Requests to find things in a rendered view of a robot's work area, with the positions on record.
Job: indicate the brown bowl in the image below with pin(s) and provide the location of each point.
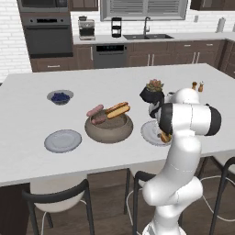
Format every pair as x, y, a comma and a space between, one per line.
108, 132

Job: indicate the dark tap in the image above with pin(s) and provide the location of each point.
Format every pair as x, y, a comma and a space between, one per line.
146, 26

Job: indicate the blueberries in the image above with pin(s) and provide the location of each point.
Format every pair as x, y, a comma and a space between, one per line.
60, 97

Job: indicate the brown upper cupboard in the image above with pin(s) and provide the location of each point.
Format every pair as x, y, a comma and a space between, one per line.
214, 4
83, 4

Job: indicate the dark wall oven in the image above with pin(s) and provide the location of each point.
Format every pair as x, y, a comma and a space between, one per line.
47, 35

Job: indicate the small grey bowl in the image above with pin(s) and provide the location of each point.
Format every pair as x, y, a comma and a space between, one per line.
60, 97

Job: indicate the grey plate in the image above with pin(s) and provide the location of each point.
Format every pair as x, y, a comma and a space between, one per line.
149, 132
62, 141

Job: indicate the brown salt shaker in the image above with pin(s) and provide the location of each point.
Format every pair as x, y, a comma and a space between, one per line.
201, 87

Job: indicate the white paper towel roll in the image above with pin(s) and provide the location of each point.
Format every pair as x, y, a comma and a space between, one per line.
221, 25

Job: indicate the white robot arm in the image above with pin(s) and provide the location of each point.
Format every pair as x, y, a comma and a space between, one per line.
183, 159

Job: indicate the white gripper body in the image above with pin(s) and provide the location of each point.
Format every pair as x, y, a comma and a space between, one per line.
159, 128

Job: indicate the brown lower cupboards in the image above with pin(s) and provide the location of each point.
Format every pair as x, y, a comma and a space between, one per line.
183, 52
61, 62

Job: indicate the dark dishwasher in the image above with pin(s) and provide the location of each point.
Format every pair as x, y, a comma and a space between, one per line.
110, 56

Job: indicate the succulent in black pot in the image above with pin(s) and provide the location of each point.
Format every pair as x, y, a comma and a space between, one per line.
152, 91

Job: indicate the dark sink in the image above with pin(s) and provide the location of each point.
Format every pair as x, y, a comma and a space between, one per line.
148, 36

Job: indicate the pink sausage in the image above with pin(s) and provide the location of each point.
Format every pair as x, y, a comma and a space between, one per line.
95, 110
98, 119

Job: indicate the dark microwave oven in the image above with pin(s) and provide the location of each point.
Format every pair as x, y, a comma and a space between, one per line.
42, 4

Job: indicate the window with blinds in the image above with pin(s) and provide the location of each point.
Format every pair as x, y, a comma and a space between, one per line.
143, 8

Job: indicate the brown pepper shaker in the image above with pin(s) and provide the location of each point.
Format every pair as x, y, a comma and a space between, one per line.
194, 85

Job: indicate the silver coffee machine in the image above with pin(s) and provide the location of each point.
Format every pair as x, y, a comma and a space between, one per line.
87, 29

